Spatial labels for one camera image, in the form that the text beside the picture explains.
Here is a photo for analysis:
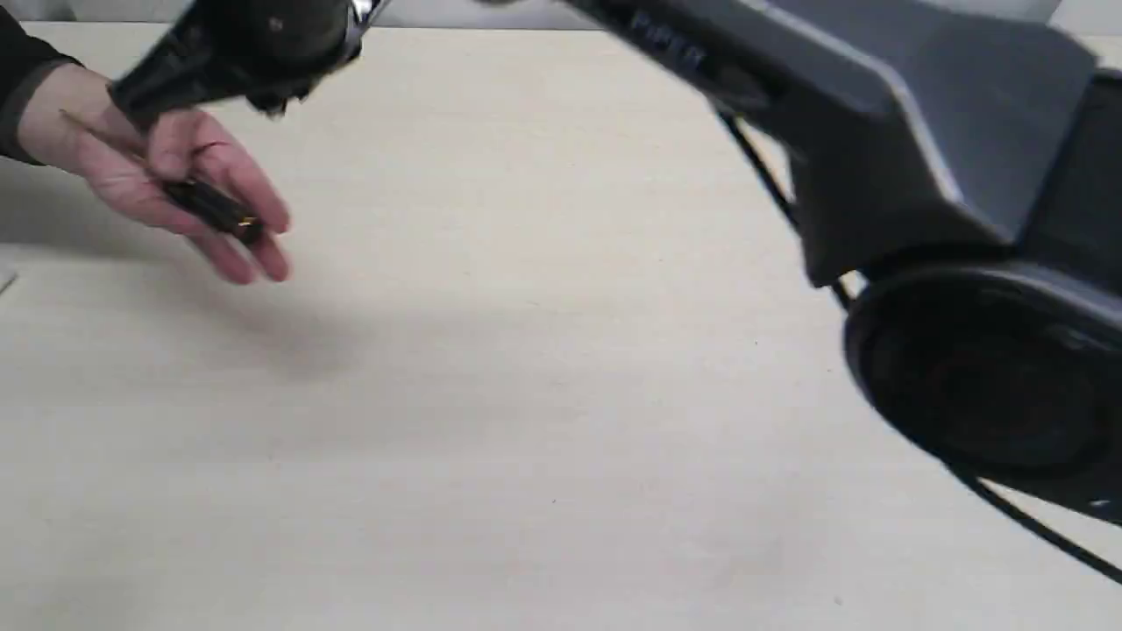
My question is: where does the person's bare hand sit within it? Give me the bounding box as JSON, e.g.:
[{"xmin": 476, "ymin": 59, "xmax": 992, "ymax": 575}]
[{"xmin": 17, "ymin": 64, "xmax": 291, "ymax": 285}]

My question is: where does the black gold precision screwdriver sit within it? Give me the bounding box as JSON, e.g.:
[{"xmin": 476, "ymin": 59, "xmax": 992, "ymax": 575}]
[{"xmin": 59, "ymin": 110, "xmax": 265, "ymax": 247}]

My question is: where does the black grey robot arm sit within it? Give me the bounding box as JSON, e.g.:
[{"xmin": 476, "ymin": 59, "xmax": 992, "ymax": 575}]
[{"xmin": 572, "ymin": 1, "xmax": 1121, "ymax": 524}]

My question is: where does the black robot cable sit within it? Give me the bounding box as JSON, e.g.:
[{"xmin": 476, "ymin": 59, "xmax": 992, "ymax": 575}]
[{"xmin": 714, "ymin": 110, "xmax": 1122, "ymax": 586}]

